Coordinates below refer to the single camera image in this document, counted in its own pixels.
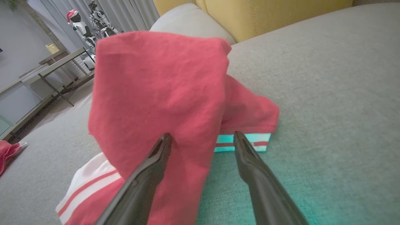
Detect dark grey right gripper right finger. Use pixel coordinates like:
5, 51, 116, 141
233, 131, 310, 225

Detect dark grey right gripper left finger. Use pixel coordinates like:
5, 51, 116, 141
95, 132, 173, 225

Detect red basketball jersey white sleeves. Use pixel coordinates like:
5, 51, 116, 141
56, 31, 280, 225

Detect red basketball jersey number 23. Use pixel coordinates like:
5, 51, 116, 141
0, 140, 28, 176

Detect large grey sofa chaise cushion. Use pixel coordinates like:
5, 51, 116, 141
0, 2, 400, 225

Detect white ribbed basket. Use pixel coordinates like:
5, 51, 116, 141
67, 56, 94, 78

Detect grey table with metal legs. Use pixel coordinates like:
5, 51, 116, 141
19, 47, 96, 107

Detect long low tv cabinet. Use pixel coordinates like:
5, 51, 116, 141
0, 72, 68, 141

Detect small wooden side table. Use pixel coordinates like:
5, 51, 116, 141
39, 51, 68, 66

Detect yellow container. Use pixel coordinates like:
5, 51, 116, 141
45, 43, 60, 55

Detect white robot with santa hat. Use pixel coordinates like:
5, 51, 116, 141
67, 9, 97, 52

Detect white robot on tracked base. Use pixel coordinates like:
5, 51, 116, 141
88, 1, 124, 38

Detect grey sofa seat cushion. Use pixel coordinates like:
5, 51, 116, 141
149, 3, 237, 46

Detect grey curtain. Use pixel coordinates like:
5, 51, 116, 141
27, 0, 160, 50

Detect yellow sofa backrest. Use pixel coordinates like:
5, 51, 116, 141
153, 0, 353, 43

